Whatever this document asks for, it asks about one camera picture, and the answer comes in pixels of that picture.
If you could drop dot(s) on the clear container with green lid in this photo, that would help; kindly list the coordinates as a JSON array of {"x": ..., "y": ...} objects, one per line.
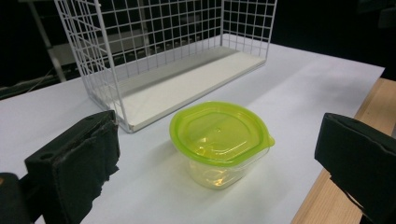
[{"x": 218, "y": 143}]

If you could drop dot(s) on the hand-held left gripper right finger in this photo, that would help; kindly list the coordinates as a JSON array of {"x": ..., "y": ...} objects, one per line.
[{"x": 361, "y": 155}]

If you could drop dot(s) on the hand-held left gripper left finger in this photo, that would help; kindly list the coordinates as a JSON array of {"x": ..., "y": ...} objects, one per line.
[{"x": 77, "y": 161}]

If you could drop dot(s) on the metal stand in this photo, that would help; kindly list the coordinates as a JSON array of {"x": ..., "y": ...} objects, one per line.
[{"x": 46, "y": 40}]

